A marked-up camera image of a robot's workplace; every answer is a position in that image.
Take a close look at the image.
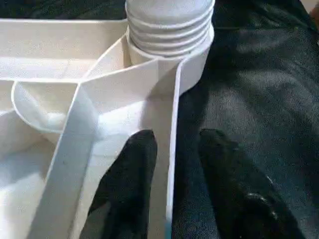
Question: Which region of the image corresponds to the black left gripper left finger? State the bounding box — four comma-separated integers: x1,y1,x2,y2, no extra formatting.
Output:
87,128,158,239

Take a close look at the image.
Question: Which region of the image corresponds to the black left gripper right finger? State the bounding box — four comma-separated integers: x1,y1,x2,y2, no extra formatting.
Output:
198,128,307,239

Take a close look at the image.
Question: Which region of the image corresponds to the white plastic table top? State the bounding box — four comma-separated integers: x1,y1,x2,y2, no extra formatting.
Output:
0,18,216,239

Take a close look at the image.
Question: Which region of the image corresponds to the white plastic table leg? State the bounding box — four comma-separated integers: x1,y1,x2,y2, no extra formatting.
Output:
124,0,216,59

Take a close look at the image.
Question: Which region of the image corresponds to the black work mat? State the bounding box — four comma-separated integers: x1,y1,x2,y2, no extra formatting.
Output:
0,0,319,239

